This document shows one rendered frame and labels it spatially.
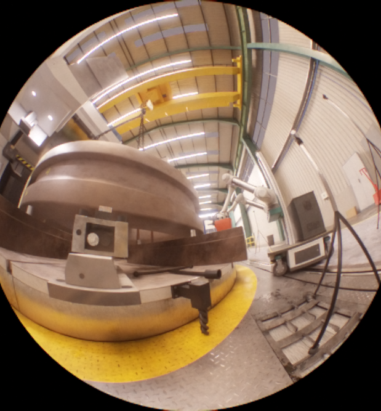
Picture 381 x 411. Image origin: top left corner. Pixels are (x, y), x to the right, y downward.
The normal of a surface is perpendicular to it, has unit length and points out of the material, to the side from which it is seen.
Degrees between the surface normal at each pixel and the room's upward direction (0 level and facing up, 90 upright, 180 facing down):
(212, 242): 90
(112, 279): 90
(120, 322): 90
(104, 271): 90
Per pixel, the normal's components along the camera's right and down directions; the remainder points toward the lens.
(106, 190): 0.57, -0.37
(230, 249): -0.51, -0.29
